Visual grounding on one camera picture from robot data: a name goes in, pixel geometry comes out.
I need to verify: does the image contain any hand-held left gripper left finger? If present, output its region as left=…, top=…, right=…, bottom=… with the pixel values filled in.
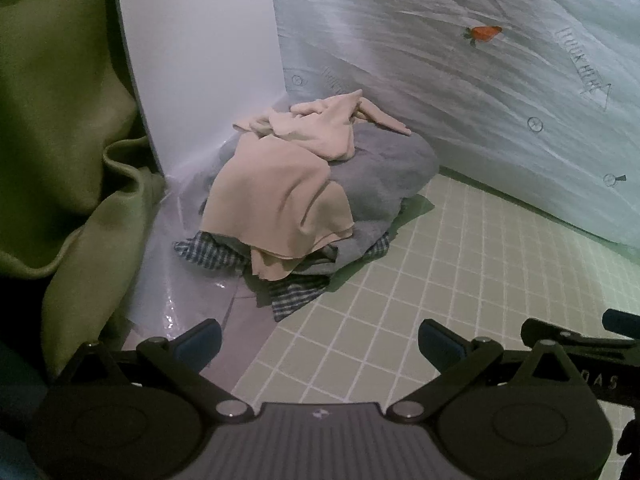
left=64, top=318, right=256, bottom=421

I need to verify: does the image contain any clear plastic sheet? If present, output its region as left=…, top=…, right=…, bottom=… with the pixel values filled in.
left=122, top=135, right=271, bottom=346

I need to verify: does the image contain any blue plaid shirt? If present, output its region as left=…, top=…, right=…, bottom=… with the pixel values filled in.
left=173, top=230, right=391, bottom=323

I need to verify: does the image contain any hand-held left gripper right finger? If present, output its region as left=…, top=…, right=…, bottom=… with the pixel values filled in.
left=385, top=317, right=582, bottom=421

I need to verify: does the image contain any green cloth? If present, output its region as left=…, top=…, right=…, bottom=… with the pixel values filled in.
left=0, top=0, right=167, bottom=378

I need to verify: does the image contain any beige garment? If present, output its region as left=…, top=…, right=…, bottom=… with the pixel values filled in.
left=200, top=89, right=412, bottom=282

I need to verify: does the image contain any white board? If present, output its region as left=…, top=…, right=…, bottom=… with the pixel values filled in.
left=112, top=0, right=292, bottom=177

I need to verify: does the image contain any carrot printed pale sheet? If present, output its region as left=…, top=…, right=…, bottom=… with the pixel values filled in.
left=267, top=0, right=640, bottom=262

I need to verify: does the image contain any grey garment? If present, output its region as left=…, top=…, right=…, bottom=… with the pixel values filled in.
left=220, top=122, right=440, bottom=277

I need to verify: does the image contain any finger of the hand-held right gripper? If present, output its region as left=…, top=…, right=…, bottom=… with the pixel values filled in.
left=520, top=317, right=640, bottom=356
left=602, top=308, right=640, bottom=332

